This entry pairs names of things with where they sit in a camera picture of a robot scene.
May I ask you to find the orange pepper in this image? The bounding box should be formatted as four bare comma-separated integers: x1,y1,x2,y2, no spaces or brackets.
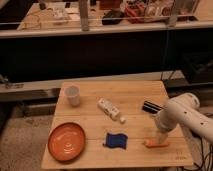
144,139,170,148

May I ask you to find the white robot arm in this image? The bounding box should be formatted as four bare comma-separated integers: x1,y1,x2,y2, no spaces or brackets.
154,93,213,144

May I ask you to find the white ceramic cup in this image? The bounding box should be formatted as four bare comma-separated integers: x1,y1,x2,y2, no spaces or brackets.
65,86,80,107

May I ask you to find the black striped box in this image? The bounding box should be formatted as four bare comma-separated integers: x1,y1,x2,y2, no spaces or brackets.
142,101,162,114

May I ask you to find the blue crumpled cloth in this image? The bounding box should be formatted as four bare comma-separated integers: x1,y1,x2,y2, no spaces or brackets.
103,133,128,149

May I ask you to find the white plastic bottle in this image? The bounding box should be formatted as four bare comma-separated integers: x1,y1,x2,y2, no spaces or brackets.
97,98,126,124

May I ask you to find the wooden table board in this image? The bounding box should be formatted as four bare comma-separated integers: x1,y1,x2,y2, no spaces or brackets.
42,81,193,169

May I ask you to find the orange plate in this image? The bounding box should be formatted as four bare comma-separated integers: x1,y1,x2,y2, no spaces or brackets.
48,122,86,162

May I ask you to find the red object on bench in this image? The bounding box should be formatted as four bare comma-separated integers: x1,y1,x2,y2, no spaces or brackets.
125,4,145,23

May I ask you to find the black bag on bench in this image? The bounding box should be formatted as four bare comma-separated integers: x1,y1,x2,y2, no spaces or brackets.
102,10,124,25

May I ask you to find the metal frame post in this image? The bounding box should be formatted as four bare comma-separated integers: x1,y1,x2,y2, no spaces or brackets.
79,0,89,31

